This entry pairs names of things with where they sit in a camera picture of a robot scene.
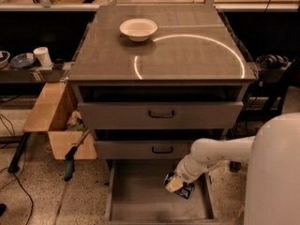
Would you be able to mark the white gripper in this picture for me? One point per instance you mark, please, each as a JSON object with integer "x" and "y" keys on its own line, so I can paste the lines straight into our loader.
{"x": 184, "y": 174}

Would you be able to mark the blue pepsi can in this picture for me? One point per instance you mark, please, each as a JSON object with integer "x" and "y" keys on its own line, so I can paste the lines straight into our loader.
{"x": 185, "y": 190}

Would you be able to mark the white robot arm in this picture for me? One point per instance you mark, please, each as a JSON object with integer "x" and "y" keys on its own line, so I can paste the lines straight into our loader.
{"x": 273, "y": 169}

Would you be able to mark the grey bottom drawer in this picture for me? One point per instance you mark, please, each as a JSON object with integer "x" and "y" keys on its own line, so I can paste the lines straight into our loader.
{"x": 137, "y": 196}

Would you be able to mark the grey drawer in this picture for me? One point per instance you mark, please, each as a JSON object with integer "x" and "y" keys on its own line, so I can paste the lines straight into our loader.
{"x": 137, "y": 196}
{"x": 149, "y": 143}
{"x": 133, "y": 107}

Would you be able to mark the grey middle drawer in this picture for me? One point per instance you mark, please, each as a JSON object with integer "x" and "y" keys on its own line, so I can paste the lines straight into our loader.
{"x": 149, "y": 143}

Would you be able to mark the grey drawer cabinet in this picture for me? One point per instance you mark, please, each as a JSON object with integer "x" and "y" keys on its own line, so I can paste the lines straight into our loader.
{"x": 191, "y": 48}

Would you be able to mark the grey top drawer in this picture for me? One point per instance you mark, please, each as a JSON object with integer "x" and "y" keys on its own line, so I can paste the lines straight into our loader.
{"x": 133, "y": 107}

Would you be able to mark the black teal clamp tool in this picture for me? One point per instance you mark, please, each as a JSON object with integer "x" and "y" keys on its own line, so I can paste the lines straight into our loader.
{"x": 69, "y": 157}

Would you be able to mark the open cardboard box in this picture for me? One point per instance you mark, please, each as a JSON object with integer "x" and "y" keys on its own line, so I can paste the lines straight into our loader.
{"x": 55, "y": 112}

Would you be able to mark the grey side shelf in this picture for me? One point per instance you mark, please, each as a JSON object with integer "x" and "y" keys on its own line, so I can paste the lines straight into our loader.
{"x": 35, "y": 74}

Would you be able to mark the white foam cup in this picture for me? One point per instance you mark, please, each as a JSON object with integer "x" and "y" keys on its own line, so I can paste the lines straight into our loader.
{"x": 43, "y": 56}

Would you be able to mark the blue grey bowl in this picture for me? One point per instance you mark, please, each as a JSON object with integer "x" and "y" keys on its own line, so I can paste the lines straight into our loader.
{"x": 23, "y": 60}

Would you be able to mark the white bowl at edge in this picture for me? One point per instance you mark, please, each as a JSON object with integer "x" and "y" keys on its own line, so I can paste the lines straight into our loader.
{"x": 4, "y": 56}

